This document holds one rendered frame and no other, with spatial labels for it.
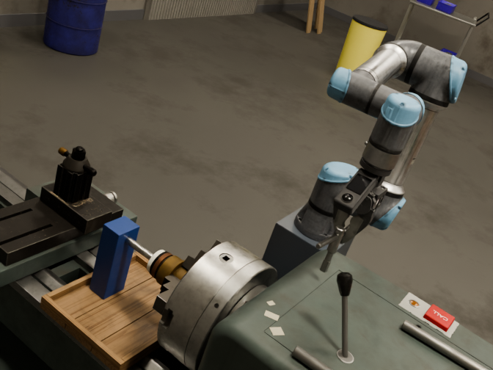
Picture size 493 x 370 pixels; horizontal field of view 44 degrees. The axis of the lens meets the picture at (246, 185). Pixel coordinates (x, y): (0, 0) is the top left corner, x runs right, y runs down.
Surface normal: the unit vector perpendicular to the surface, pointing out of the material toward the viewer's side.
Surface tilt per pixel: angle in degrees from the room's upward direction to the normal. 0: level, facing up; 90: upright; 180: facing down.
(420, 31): 90
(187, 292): 54
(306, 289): 0
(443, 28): 90
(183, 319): 75
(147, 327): 0
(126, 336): 0
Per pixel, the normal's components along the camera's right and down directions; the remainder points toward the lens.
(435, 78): -0.39, 0.21
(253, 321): 0.29, -0.84
